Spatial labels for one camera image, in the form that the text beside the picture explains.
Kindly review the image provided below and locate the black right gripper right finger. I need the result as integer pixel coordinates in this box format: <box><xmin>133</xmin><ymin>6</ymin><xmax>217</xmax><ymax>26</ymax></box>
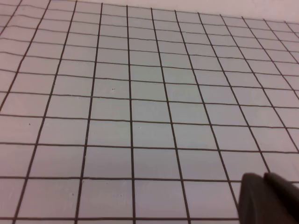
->
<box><xmin>263</xmin><ymin>172</ymin><xmax>299</xmax><ymax>224</ymax></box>

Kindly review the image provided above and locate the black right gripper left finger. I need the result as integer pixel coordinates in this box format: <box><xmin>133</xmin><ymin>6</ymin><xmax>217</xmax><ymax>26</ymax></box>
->
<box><xmin>236</xmin><ymin>172</ymin><xmax>271</xmax><ymax>224</ymax></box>

